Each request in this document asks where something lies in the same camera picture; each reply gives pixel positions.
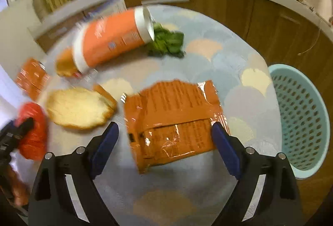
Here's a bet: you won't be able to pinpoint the red plastic bag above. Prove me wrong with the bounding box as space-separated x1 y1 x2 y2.
15 102 48 161

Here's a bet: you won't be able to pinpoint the small orange foil wrapper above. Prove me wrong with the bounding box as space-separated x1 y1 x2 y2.
15 58 51 101

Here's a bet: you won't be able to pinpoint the torn bread slice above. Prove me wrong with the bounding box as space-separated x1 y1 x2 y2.
46 85 117 130

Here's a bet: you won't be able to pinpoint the orange crusted bread piece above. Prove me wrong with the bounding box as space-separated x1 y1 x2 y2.
55 47 79 77

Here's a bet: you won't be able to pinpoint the large orange foil wrapper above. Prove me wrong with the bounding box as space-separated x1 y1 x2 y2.
124 80 229 174

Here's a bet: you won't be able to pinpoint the orange white cylindrical canister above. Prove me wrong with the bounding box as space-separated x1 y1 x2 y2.
72 6 155 73

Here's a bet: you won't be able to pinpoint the green leafy vegetable piece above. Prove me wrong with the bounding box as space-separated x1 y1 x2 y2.
146 23 185 58

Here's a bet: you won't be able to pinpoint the wooden kitchen cabinet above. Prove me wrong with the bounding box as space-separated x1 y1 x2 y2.
36 0 333 226

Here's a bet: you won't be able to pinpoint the person's left hand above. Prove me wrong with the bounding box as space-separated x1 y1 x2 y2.
5 165 30 207

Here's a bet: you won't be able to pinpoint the light blue perforated basket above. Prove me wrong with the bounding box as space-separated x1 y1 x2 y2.
269 64 330 180

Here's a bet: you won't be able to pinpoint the pastel scallop pattern tablecloth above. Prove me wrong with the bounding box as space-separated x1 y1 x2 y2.
15 4 285 226

